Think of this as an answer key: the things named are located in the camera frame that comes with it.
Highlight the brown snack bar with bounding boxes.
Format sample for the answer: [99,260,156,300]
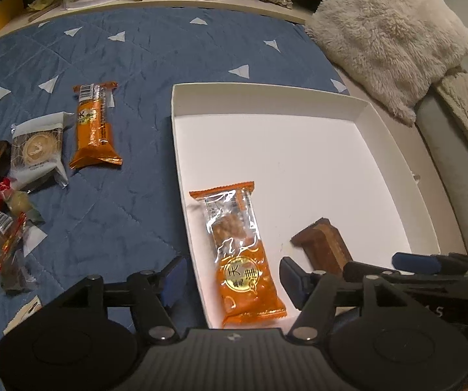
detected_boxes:
[290,218,354,273]

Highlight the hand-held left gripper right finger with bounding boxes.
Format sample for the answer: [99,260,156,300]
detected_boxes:
[279,256,418,343]

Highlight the clear dark snack packet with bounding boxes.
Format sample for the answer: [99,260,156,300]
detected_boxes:
[0,248,41,295]

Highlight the grey cushion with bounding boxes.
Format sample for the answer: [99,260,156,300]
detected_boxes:
[415,89,468,261]

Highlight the wooden headboard shelf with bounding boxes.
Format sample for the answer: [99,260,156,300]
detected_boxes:
[0,0,320,55]

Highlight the clear round candy packet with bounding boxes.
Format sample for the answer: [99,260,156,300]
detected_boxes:
[8,189,47,229]

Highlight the wooden stick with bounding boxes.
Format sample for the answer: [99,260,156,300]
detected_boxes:
[28,5,61,22]

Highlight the fluffy cream pillow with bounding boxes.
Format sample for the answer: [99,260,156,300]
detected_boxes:
[305,0,468,127]

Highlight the blue quilt white triangles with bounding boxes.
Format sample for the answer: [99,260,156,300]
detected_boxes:
[0,6,350,375]

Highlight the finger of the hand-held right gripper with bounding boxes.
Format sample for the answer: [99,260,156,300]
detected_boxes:
[392,252,468,274]
[343,261,468,294]

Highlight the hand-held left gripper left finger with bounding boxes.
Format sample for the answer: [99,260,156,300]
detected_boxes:
[44,256,188,343]

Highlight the white cardboard box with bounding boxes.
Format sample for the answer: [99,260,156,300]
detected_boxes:
[171,83,441,330]

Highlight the white mooncake packet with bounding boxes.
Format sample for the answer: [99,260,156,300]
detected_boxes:
[10,112,76,190]

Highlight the orange snack packet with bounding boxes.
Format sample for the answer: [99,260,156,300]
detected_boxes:
[69,81,122,169]
[189,181,288,328]

